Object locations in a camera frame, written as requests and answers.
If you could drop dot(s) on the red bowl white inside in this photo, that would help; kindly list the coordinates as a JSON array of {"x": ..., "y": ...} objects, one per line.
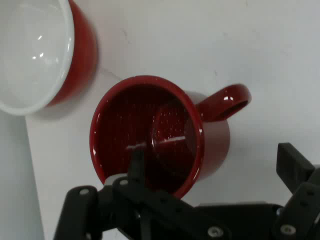
[{"x": 32, "y": 50}]

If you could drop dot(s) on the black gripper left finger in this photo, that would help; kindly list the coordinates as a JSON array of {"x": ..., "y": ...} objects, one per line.
[{"x": 140, "y": 212}]

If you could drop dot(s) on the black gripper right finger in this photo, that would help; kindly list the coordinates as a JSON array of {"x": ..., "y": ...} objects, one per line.
[{"x": 302, "y": 205}]

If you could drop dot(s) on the red enamel mug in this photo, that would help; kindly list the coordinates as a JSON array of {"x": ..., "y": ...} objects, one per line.
[{"x": 215, "y": 140}]

